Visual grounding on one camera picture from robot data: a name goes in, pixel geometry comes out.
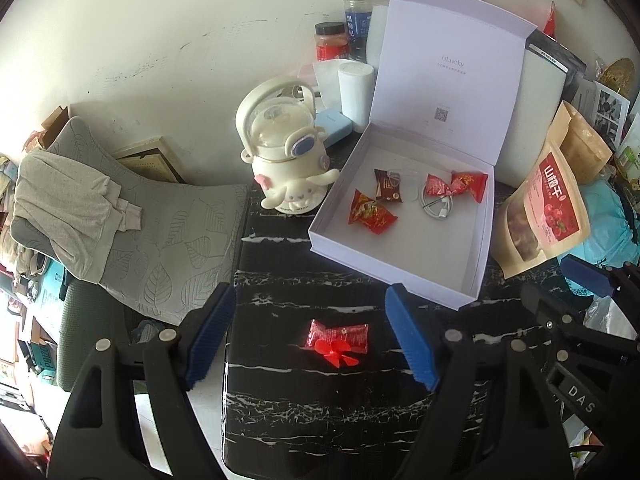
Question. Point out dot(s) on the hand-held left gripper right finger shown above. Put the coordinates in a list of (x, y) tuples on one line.
[(410, 340)]

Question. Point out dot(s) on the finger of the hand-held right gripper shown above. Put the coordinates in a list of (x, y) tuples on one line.
[(587, 277), (555, 315)]

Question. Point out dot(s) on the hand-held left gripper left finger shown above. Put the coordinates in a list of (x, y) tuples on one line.
[(210, 335)]

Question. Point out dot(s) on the red candy packet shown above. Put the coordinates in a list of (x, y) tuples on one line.
[(436, 185), (471, 183), (342, 334)]

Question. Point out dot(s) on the white gift box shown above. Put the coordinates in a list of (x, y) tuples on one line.
[(425, 255)]

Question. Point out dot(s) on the brown candy packet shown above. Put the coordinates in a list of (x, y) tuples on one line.
[(389, 186)]

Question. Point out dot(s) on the clear plastic bag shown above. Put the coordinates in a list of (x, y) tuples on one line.
[(607, 317)]

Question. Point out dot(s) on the teal plastic bag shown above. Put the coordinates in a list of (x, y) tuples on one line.
[(612, 225)]

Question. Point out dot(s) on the red label snack pouch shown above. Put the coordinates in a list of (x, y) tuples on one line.
[(545, 210)]

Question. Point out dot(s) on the grey leaf pattern pillow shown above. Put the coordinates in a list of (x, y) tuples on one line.
[(165, 230)]

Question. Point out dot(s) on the kraft paper bag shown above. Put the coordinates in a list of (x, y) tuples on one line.
[(582, 147)]

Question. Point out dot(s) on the large red snack packet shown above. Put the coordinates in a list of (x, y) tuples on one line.
[(372, 210)]

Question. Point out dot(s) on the printed magazine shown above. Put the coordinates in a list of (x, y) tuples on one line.
[(607, 110)]

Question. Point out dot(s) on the white block with dark sleeve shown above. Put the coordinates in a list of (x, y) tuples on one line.
[(535, 115)]

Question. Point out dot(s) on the pale grey garment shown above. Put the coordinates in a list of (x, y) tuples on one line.
[(65, 210)]

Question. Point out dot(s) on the cream cartoon water bottle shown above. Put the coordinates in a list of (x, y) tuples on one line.
[(290, 160)]

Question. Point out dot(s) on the gold ornament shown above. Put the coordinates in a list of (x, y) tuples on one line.
[(620, 72)]

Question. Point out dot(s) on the light blue power bank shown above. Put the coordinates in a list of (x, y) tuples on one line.
[(332, 125)]

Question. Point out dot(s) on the white paper roll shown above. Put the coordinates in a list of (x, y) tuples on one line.
[(355, 92)]

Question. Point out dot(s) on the red foil packet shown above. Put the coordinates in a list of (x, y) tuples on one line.
[(550, 19)]

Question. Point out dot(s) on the cardboard box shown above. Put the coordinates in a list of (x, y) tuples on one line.
[(55, 122)]

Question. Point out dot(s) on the red jar black lid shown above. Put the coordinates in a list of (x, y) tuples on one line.
[(331, 40)]

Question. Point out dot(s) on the blue label clear jar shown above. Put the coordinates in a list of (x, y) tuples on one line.
[(357, 20)]

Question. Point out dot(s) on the wooden frame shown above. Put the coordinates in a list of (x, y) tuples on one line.
[(150, 157)]

